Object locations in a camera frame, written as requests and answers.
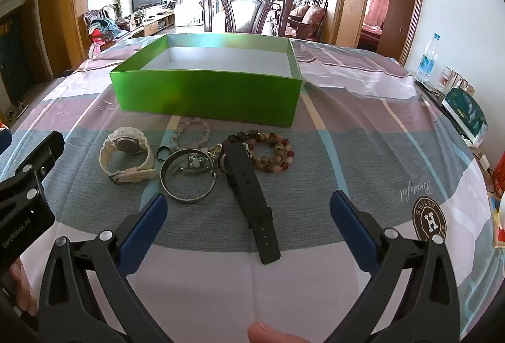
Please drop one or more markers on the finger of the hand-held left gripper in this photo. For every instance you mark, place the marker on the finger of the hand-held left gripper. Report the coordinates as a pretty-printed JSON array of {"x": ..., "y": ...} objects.
[{"x": 43, "y": 151}]

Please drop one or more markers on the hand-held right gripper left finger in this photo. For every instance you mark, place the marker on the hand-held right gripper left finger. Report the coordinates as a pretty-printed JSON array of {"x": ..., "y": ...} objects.
[{"x": 144, "y": 224}]

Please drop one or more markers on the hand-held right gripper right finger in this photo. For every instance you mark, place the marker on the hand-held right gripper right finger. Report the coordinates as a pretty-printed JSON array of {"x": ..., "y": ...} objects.
[{"x": 355, "y": 224}]

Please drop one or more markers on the silver bangle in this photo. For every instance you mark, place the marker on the silver bangle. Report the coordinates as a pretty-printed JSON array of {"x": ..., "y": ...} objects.
[{"x": 163, "y": 173}]

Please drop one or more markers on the white wrist watch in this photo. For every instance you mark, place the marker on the white wrist watch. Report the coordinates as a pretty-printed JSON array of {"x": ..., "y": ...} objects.
[{"x": 128, "y": 144}]

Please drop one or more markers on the black wrist watch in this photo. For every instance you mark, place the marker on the black wrist watch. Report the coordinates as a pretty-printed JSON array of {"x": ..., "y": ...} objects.
[{"x": 246, "y": 177}]

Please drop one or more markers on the green cardboard box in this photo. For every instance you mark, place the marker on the green cardboard box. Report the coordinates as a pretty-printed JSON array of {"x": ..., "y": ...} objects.
[{"x": 205, "y": 94}]

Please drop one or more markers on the person's left hand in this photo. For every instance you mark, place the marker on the person's left hand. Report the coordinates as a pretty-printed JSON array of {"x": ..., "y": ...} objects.
[{"x": 21, "y": 284}]

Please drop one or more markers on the person's right hand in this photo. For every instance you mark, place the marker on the person's right hand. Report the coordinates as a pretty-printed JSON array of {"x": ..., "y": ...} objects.
[{"x": 274, "y": 333}]

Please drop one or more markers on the pair of shoes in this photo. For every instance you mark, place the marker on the pair of shoes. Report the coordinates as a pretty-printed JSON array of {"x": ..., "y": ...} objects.
[{"x": 17, "y": 109}]

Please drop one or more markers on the plaid tablecloth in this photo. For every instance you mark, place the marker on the plaid tablecloth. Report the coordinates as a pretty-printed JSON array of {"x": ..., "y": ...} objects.
[{"x": 355, "y": 153}]

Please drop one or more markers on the gold charm pendant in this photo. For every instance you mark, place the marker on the gold charm pendant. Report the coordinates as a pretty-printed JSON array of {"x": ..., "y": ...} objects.
[{"x": 216, "y": 149}]

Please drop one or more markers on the wooden armchair with clothes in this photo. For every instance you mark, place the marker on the wooden armchair with clothes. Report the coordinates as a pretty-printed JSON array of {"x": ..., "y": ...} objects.
[{"x": 102, "y": 25}]

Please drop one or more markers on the wooden television cabinet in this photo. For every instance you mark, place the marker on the wooden television cabinet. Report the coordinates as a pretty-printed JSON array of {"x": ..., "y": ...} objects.
[{"x": 152, "y": 25}]

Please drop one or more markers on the small printed boxes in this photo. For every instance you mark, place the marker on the small printed boxes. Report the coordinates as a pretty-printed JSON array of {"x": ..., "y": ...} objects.
[{"x": 453, "y": 78}]

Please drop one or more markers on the plastic water bottle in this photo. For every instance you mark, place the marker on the plastic water bottle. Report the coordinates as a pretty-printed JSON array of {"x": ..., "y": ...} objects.
[{"x": 428, "y": 59}]

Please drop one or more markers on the wooden sofa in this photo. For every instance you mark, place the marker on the wooden sofa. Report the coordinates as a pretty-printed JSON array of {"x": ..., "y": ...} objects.
[{"x": 307, "y": 19}]

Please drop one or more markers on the carved wooden chair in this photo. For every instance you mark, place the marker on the carved wooden chair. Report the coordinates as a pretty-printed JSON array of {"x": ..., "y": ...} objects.
[{"x": 215, "y": 7}]

